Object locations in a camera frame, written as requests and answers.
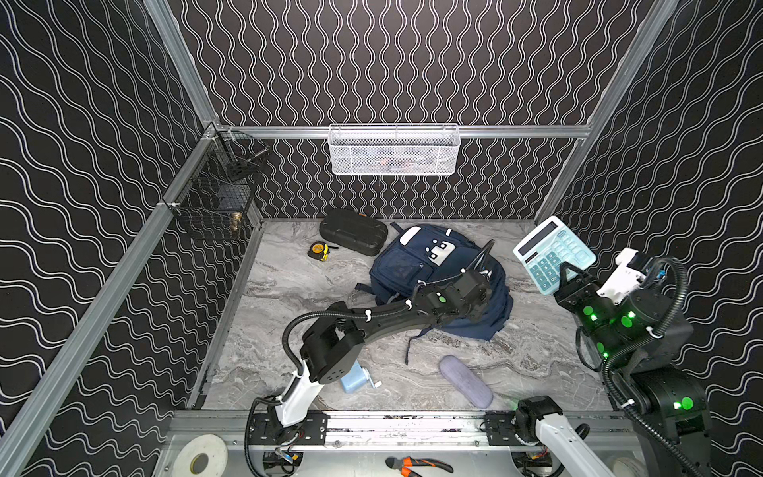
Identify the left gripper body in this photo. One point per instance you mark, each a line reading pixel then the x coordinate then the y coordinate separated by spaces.
pixel 477 285

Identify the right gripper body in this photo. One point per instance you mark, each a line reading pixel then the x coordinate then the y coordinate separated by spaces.
pixel 595 315

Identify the navy blue backpack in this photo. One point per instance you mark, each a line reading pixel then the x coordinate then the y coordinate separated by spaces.
pixel 426 253

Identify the teal calculator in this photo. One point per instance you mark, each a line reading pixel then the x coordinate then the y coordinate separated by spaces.
pixel 546 248

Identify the light blue pencil sharpener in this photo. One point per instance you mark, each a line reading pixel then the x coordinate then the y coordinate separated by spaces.
pixel 357 378

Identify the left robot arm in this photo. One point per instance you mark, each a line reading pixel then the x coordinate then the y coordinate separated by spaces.
pixel 324 345

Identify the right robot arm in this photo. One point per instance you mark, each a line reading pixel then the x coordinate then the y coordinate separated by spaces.
pixel 635 324

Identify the purple glasses case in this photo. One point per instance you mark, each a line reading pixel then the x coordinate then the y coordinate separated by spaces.
pixel 473 388

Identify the black zippered case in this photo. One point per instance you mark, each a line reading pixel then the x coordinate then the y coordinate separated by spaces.
pixel 349 229

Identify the white roll right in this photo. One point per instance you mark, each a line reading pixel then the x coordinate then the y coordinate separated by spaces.
pixel 625 466

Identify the yellow black tape measure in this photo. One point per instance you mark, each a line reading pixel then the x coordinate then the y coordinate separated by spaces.
pixel 320 251

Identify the white tape roll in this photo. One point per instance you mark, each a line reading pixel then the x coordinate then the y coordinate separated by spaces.
pixel 204 456

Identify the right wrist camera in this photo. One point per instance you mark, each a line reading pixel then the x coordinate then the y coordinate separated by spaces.
pixel 630 272

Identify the orange handled pliers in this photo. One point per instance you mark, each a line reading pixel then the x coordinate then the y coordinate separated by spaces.
pixel 406 466

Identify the black wire basket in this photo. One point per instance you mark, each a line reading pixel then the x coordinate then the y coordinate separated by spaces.
pixel 214 204

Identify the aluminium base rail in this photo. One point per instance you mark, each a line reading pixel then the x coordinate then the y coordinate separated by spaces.
pixel 416 431

